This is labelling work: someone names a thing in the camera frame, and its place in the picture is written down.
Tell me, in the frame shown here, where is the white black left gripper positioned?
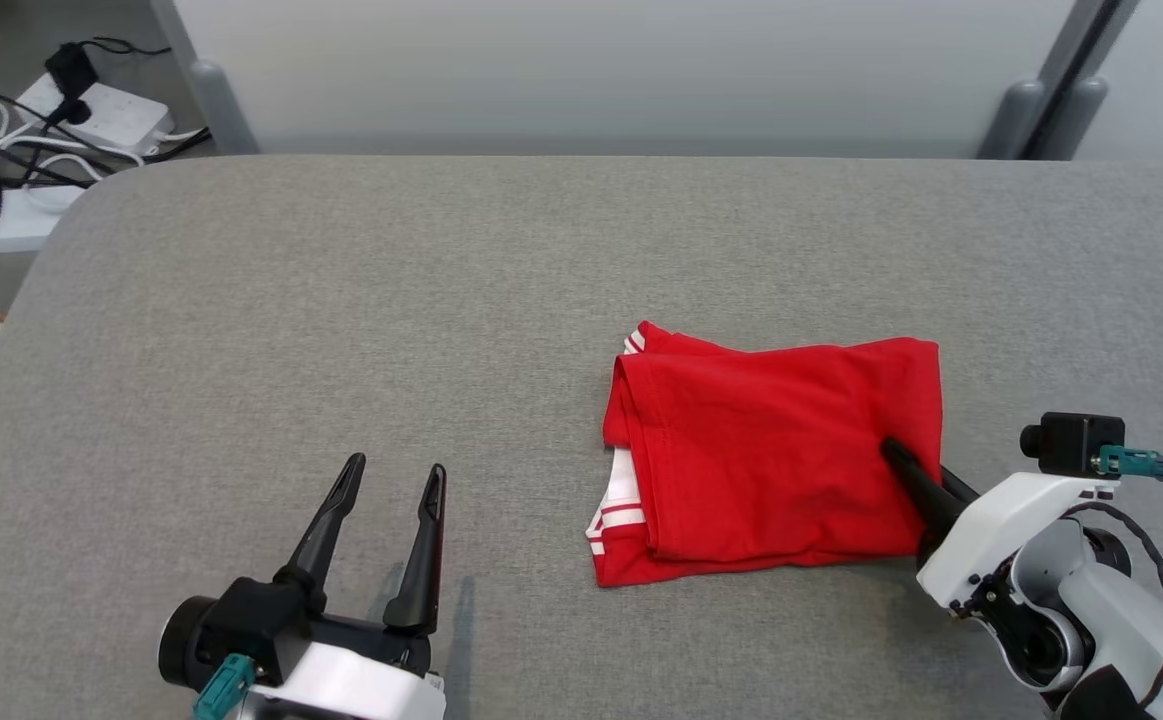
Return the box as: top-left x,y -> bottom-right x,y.
158,452 -> 448,720

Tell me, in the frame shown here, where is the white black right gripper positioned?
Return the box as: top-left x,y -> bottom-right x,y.
879,436 -> 1122,613

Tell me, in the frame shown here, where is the red jersey with navy lettering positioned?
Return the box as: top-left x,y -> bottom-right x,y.
586,320 -> 945,589

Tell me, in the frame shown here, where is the grey fabric upholstered surface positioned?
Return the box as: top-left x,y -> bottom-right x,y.
0,155 -> 1163,720

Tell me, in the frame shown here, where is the white flat power strip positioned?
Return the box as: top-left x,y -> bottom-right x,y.
0,183 -> 87,256

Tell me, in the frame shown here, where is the black power adapter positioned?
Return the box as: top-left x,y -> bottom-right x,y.
44,42 -> 100,99

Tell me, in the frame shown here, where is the right cable with teal connector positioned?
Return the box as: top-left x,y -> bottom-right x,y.
1091,446 -> 1163,485

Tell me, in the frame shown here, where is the cable with teal connector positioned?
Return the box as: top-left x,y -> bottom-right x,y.
1091,446 -> 1163,485
193,653 -> 258,720

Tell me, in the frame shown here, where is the left cable with teal connector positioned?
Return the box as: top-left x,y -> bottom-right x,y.
193,653 -> 258,720

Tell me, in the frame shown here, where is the grey paired partition post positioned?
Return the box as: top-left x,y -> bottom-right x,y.
1026,0 -> 1142,161
976,0 -> 1112,161

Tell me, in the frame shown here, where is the black thick cable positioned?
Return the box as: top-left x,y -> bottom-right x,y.
136,128 -> 214,163

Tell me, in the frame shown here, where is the grey single partition post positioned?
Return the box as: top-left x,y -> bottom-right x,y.
149,0 -> 262,156

